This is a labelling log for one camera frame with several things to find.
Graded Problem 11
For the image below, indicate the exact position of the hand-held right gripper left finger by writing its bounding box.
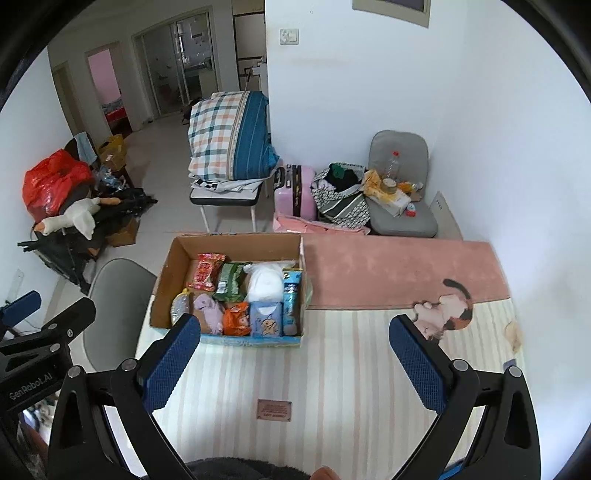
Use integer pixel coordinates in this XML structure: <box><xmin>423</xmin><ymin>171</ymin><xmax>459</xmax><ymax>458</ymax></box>
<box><xmin>48</xmin><ymin>314</ymin><xmax>201</xmax><ymax>480</ymax></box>

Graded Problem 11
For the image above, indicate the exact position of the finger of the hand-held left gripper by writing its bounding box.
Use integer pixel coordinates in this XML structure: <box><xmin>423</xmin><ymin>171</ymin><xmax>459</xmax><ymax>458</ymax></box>
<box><xmin>28</xmin><ymin>298</ymin><xmax>97</xmax><ymax>352</ymax></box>
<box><xmin>0</xmin><ymin>291</ymin><xmax>42</xmax><ymax>330</ymax></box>

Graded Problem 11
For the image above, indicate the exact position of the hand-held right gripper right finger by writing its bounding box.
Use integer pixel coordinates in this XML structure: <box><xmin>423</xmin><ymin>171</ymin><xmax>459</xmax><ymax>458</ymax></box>
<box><xmin>389</xmin><ymin>315</ymin><xmax>541</xmax><ymax>480</ymax></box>

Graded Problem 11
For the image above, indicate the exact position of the yellow-edged clear pouch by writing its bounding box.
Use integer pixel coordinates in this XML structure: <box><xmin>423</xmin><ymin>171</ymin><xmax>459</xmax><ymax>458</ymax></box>
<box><xmin>171</xmin><ymin>288</ymin><xmax>192</xmax><ymax>328</ymax></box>

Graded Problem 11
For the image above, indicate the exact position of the purple cloth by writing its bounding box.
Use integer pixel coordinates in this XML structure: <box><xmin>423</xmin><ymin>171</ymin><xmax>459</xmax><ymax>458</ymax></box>
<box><xmin>193</xmin><ymin>293</ymin><xmax>225</xmax><ymax>335</ymax></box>

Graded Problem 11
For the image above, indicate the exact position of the orange snack packet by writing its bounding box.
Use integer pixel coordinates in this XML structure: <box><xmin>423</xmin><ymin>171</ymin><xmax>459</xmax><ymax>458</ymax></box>
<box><xmin>223</xmin><ymin>302</ymin><xmax>252</xmax><ymax>336</ymax></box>

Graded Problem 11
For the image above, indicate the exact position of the red snack packet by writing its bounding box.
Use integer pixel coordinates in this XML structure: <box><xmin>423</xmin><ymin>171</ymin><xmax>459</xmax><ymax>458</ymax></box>
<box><xmin>186</xmin><ymin>253</ymin><xmax>227</xmax><ymax>292</ymax></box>

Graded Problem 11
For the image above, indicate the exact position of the green snack packet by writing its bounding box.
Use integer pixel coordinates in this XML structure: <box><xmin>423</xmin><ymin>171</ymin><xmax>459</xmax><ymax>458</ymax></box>
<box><xmin>215</xmin><ymin>261</ymin><xmax>250</xmax><ymax>303</ymax></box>

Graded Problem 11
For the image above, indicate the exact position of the blue tissue pack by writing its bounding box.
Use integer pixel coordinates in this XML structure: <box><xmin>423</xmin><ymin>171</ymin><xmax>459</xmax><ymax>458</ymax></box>
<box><xmin>249</xmin><ymin>300</ymin><xmax>283</xmax><ymax>337</ymax></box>

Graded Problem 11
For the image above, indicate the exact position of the white soft bag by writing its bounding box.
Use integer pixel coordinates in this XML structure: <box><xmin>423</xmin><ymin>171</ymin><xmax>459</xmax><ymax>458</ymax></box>
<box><xmin>243</xmin><ymin>261</ymin><xmax>296</xmax><ymax>303</ymax></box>

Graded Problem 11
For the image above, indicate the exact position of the long blue packet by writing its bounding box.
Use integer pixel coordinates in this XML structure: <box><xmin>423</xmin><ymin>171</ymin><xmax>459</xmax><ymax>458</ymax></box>
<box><xmin>281</xmin><ymin>270</ymin><xmax>303</xmax><ymax>335</ymax></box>

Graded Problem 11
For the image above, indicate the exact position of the grey round chair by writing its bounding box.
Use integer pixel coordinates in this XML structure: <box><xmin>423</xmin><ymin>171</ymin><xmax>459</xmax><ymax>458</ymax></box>
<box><xmin>83</xmin><ymin>258</ymin><xmax>158</xmax><ymax>372</ymax></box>

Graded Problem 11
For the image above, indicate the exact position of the striped table cover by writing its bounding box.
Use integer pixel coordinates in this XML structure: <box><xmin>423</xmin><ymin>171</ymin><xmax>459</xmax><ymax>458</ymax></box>
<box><xmin>136</xmin><ymin>295</ymin><xmax>527</xmax><ymax>467</ymax></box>

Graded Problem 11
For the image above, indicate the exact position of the pink cat mat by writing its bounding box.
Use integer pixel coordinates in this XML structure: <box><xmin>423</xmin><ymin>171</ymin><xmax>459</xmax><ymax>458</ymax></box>
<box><xmin>302</xmin><ymin>240</ymin><xmax>513</xmax><ymax>342</ymax></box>

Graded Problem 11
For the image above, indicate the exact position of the crumpled beige tissue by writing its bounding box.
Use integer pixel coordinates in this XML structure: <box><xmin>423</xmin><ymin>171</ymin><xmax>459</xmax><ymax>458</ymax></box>
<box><xmin>503</xmin><ymin>320</ymin><xmax>525</xmax><ymax>347</ymax></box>

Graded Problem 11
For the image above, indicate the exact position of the small cardboard box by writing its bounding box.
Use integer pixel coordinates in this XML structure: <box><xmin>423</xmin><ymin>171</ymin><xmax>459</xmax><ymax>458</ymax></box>
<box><xmin>105</xmin><ymin>217</ymin><xmax>139</xmax><ymax>247</ymax></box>

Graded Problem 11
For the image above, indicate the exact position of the white goose plush toy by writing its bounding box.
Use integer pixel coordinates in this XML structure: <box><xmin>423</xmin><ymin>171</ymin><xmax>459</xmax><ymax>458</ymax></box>
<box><xmin>34</xmin><ymin>196</ymin><xmax>122</xmax><ymax>240</ymax></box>

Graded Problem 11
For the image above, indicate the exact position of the small brown label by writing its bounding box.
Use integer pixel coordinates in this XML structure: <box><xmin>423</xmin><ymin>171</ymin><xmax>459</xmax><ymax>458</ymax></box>
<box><xmin>257</xmin><ymin>399</ymin><xmax>293</xmax><ymax>422</ymax></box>

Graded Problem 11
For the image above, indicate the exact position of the red plastic bag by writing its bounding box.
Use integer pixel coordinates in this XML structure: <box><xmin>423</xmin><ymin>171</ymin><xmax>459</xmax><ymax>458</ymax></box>
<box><xmin>23</xmin><ymin>149</ymin><xmax>95</xmax><ymax>222</ymax></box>

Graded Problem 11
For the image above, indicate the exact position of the dark fuzzy clothing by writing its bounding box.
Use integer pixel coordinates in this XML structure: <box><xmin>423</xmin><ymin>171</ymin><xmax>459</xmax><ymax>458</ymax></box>
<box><xmin>185</xmin><ymin>457</ymin><xmax>315</xmax><ymax>480</ymax></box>

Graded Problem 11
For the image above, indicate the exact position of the grey padded chair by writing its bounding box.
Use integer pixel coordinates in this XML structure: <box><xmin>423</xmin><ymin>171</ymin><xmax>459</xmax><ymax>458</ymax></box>
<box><xmin>368</xmin><ymin>130</ymin><xmax>438</xmax><ymax>238</ymax></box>

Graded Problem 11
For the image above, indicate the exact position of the white leaning panel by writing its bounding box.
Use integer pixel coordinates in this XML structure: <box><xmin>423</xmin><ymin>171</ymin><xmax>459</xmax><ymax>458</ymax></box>
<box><xmin>427</xmin><ymin>191</ymin><xmax>464</xmax><ymax>241</ymax></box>

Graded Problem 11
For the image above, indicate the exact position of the white packet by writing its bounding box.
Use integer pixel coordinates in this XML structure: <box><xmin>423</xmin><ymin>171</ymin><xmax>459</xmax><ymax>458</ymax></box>
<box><xmin>369</xmin><ymin>187</ymin><xmax>411</xmax><ymax>217</ymax></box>

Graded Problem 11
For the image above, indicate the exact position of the light blue towel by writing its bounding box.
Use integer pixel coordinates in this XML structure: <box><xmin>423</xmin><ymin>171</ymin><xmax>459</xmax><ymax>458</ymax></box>
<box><xmin>74</xmin><ymin>131</ymin><xmax>99</xmax><ymax>164</ymax></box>

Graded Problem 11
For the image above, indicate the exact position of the patterned tote bag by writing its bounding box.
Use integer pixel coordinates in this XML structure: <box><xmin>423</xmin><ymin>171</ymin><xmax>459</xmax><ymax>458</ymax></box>
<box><xmin>310</xmin><ymin>162</ymin><xmax>371</xmax><ymax>229</ymax></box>

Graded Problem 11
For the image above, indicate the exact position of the black bench with white legs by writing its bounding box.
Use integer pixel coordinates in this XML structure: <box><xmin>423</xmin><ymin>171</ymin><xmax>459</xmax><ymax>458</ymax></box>
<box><xmin>189</xmin><ymin>178</ymin><xmax>271</xmax><ymax>232</ymax></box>

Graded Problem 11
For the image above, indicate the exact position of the yellow floor bag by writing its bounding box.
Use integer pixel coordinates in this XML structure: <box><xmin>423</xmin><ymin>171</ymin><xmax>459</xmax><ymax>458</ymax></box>
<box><xmin>97</xmin><ymin>134</ymin><xmax>127</xmax><ymax>169</ymax></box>

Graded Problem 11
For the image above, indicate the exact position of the pink suitcase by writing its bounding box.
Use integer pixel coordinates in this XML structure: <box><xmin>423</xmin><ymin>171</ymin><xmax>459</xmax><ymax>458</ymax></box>
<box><xmin>274</xmin><ymin>165</ymin><xmax>317</xmax><ymax>221</ymax></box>

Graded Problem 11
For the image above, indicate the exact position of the plaid folded quilt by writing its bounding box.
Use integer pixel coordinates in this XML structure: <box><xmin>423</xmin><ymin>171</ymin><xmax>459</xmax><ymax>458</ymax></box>
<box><xmin>187</xmin><ymin>91</ymin><xmax>280</xmax><ymax>182</ymax></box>

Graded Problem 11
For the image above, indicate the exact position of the glass sliding door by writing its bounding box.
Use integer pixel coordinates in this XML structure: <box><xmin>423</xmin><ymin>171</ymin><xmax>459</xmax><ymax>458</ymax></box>
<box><xmin>133</xmin><ymin>7</ymin><xmax>220</xmax><ymax>127</ymax></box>

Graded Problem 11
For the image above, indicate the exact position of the framed wall picture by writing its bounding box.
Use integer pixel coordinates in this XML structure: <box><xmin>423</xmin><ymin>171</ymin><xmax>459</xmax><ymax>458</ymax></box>
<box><xmin>352</xmin><ymin>0</ymin><xmax>431</xmax><ymax>29</ymax></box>

